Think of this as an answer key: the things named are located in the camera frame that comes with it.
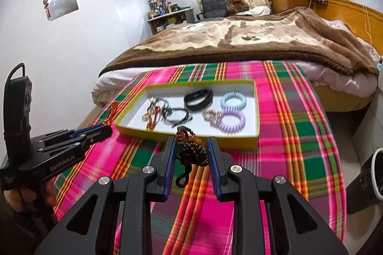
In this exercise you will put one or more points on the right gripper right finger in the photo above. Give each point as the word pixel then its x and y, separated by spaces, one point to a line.
pixel 294 226

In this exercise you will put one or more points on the beaded hair clip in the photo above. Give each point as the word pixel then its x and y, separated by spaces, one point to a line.
pixel 211 116

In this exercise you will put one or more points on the black hair tie green bead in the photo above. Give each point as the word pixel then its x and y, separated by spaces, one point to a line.
pixel 176 116

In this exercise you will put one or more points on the grey hair tie pearl flower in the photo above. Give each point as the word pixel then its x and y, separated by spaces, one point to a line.
pixel 158 105

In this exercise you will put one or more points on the black fitness band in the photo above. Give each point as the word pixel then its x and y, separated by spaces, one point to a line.
pixel 198 100

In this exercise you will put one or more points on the left hand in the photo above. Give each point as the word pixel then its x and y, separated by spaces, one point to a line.
pixel 16 198

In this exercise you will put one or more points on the green shallow cardboard box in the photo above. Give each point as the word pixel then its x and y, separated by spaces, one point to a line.
pixel 130 121

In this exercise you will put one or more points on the pink plaid cloth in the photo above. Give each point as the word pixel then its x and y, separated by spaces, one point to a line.
pixel 295 141

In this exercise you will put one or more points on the black round bin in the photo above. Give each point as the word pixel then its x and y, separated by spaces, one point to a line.
pixel 371 176

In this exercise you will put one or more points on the brown fleece blanket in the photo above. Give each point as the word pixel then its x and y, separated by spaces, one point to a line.
pixel 294 34

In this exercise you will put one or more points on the cluttered wooden desk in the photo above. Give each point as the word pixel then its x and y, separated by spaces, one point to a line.
pixel 160 23

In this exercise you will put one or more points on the black chair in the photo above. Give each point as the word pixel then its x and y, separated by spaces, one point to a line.
pixel 213 9

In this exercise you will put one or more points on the brown teddy bear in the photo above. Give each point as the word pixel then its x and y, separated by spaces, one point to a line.
pixel 237 6

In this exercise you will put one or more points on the orange wooden headboard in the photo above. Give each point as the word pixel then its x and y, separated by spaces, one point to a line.
pixel 362 21

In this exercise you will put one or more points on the silver wall poster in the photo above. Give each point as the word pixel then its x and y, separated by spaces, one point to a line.
pixel 57 8

